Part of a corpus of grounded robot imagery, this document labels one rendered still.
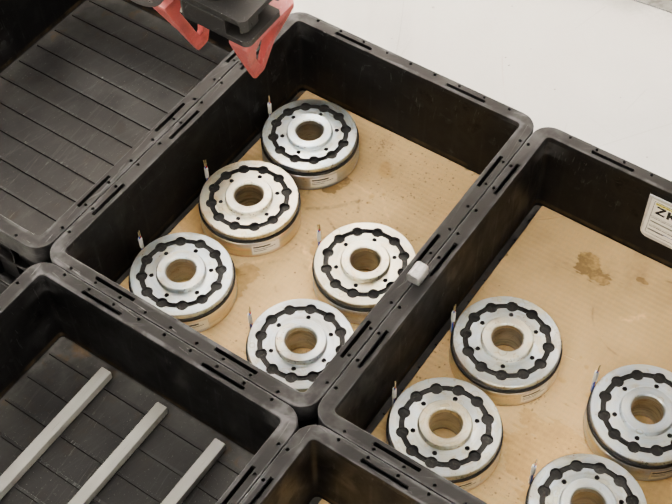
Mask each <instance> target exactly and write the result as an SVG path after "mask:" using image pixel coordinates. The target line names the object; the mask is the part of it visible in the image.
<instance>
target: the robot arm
mask: <svg viewBox="0 0 672 504"><path fill-rule="evenodd" d="M131 1H133V2H134V3H136V4H139V5H141V6H145V7H153V8H154V9H155V10H156V11H157V12H158V13H159V14H160V15H161V16H163V17H164V18H165V19H166V20H167V21H168V22H169V23H170V24H171V25H172V26H174V27H175V28H176V29H177V30H178V31H179V32H180V33H181V34H182V35H183V36H184V37H185V38H186V39H187V40H188V41H189V42H190V43H191V44H192V45H193V47H194V48H195V49H197V50H200V49H201V48H202V47H203V46H204V45H205V44H206V43H207V41H208V37H209V30H211V31H213V32H215V33H217V34H219V35H221V36H223V37H225V38H227V39H229V44H230V46H231V47H232V49H233V50H234V52H235V53H236V55H237V56H238V57H239V59H240V60H241V62H242V63H243V65H244V66H245V68H246V69H247V71H248V72H249V74H250V75H251V76H252V77H253V78H257V77H258V76H259V75H260V74H261V73H262V72H263V71H264V69H265V67H266V64H267V61H268V58H269V55H270V52H271V49H272V46H273V43H274V40H275V38H276V37H277V35H278V33H279V32H280V30H281V28H282V26H283V25H284V23H285V21H286V20H287V18H288V16H289V14H290V13H291V11H292V9H293V8H294V1H293V0H131ZM180 9H181V10H182V14H181V13H180ZM183 16H184V17H185V18H187V19H189V20H191V21H193V22H195V23H197V24H198V30H197V32H196V31H195V30H194V28H193V27H192V26H191V25H190V24H189V23H188V21H187V20H186V19H185V18H184V17H183ZM261 40H262V41H261ZM260 41H261V45H260V50H259V55H258V59H256V50H257V48H258V46H259V43H260Z"/></svg>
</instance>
